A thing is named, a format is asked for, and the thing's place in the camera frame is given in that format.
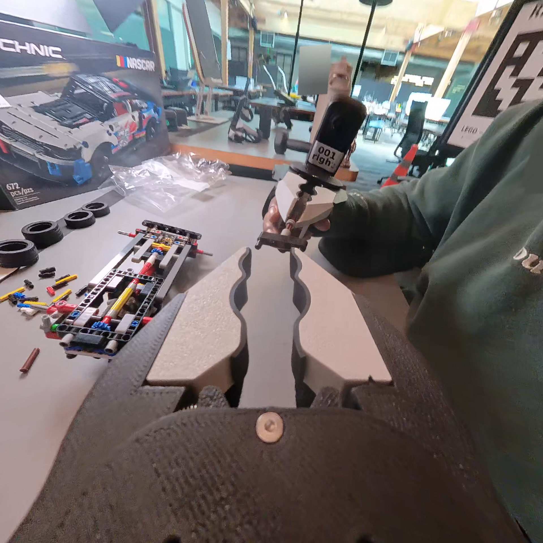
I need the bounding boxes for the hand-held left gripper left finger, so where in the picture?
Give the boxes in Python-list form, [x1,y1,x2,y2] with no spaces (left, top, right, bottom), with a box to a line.
[146,247,252,393]

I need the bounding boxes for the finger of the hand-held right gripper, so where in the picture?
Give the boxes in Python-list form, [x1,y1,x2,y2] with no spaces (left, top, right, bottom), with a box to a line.
[274,176,307,233]
[296,186,341,239]

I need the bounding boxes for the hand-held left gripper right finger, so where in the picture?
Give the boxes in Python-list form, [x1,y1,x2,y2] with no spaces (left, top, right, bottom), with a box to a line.
[290,249,393,393]

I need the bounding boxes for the small black lego beam piece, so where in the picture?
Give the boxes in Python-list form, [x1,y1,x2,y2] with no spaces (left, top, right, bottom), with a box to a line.
[255,218,309,253]

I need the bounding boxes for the person's right forearm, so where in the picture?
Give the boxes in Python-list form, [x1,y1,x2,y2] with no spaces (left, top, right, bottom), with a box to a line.
[317,167,465,280]

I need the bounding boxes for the lego car chassis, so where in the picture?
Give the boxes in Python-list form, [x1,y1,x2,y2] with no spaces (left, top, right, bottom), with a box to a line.
[41,219,214,361]

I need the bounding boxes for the brown lego axle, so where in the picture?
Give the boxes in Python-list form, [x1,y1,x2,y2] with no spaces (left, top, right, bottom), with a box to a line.
[19,347,41,374]

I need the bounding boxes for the scattered small lego pieces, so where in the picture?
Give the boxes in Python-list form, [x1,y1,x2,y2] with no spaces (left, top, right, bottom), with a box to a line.
[0,266,88,318]

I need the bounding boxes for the lego car box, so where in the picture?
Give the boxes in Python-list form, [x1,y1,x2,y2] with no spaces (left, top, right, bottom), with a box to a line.
[0,12,173,212]

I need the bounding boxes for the person's right hand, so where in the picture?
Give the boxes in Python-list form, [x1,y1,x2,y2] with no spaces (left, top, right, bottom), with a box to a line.
[261,196,332,253]

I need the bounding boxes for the black office chair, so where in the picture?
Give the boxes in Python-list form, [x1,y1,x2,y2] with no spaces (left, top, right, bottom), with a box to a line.
[394,101,428,161]

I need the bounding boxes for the orange traffic cone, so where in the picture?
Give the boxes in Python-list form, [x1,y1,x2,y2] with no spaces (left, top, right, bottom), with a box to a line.
[380,143,419,188]

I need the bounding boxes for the flat clear plastic bags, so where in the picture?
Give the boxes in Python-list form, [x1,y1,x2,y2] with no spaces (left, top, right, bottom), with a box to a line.
[98,152,232,214]

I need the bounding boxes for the person's green sweatshirt torso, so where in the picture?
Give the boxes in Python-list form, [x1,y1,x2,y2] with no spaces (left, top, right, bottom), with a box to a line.
[404,98,543,543]

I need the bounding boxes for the black white marker board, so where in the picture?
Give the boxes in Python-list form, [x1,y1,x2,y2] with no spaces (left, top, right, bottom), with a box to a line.
[440,0,543,150]

